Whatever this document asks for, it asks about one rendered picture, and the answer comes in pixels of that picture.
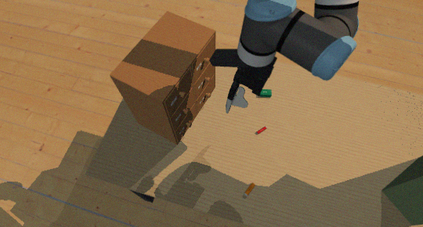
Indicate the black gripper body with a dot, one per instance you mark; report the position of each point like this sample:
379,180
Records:
254,77

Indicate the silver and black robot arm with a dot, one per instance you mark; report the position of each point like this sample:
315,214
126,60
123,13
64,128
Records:
319,45

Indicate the brown wooden chest of drawers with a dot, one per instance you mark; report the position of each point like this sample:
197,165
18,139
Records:
148,74

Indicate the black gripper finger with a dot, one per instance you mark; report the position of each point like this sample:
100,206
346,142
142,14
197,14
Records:
236,98

